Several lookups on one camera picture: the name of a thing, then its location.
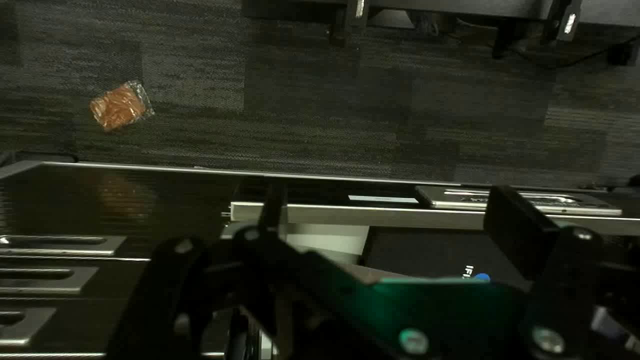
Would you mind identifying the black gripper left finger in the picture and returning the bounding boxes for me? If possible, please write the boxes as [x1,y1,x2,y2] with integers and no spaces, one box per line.
[106,180,396,360]

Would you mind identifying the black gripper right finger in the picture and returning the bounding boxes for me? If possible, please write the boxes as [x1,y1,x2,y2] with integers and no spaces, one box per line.
[483,185,640,360]

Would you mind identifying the open steel cabinet drawer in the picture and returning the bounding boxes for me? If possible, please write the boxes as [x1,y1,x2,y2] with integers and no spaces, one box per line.
[220,185,640,288]

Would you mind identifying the black box with blue logo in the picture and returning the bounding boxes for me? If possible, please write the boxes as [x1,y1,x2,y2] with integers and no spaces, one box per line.
[358,227,537,286]

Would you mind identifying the orange plastic packet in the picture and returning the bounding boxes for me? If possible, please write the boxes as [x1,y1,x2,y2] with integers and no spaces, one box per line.
[89,78,156,134]

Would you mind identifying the chair base with legs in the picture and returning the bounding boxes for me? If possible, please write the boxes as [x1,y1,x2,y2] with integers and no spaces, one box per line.
[243,0,640,62]

